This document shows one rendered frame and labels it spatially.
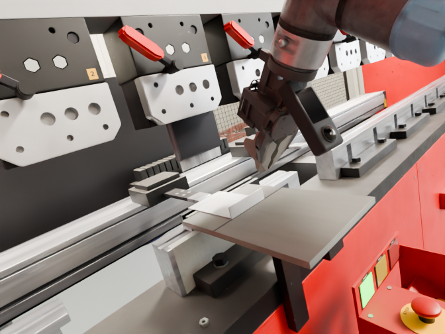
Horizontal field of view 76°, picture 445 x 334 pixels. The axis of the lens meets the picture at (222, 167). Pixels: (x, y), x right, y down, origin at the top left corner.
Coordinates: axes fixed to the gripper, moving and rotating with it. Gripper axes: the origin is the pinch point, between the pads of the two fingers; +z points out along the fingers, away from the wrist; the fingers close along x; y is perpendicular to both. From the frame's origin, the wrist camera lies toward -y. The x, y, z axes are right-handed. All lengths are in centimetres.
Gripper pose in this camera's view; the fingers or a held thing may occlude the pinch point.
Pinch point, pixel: (265, 169)
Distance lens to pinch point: 53.3
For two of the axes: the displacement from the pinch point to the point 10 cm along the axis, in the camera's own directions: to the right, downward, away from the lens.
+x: -7.8, 3.3, -5.3
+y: -6.0, -6.3, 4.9
